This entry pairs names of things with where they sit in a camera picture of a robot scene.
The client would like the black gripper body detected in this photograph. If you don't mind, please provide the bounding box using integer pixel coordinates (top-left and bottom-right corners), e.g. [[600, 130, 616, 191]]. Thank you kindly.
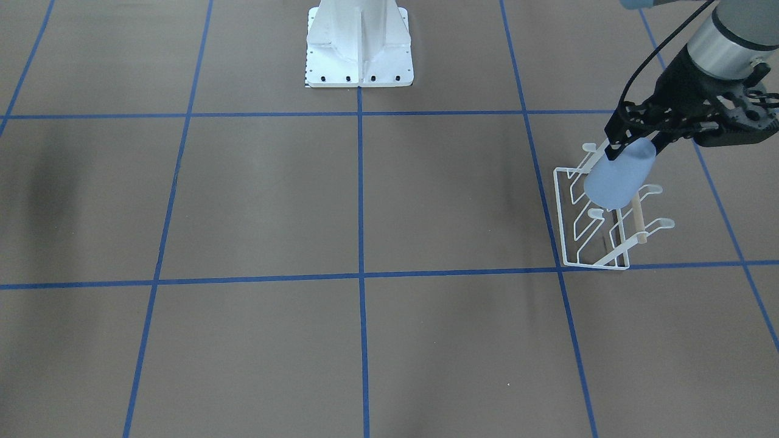
[[643, 48, 777, 147]]

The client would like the light blue plastic cup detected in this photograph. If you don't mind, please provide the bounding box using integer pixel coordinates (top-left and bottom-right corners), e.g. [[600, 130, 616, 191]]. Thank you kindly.
[[584, 137, 657, 210]]

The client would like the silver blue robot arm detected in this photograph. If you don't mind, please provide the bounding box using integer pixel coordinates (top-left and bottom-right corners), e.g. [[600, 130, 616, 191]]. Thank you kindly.
[[604, 1, 777, 161]]

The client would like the brown paper table cover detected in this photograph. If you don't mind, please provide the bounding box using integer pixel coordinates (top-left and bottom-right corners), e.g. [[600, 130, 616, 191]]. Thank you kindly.
[[2, 1, 777, 437]]

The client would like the black camera cable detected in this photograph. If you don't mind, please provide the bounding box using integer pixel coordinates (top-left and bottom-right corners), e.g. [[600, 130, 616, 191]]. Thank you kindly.
[[616, 0, 719, 113]]

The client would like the white wire cup holder rack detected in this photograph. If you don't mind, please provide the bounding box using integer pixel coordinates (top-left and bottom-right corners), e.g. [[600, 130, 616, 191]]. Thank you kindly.
[[553, 141, 676, 271]]

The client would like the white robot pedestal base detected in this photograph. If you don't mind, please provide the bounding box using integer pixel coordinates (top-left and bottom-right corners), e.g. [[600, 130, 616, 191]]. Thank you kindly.
[[304, 1, 414, 88]]

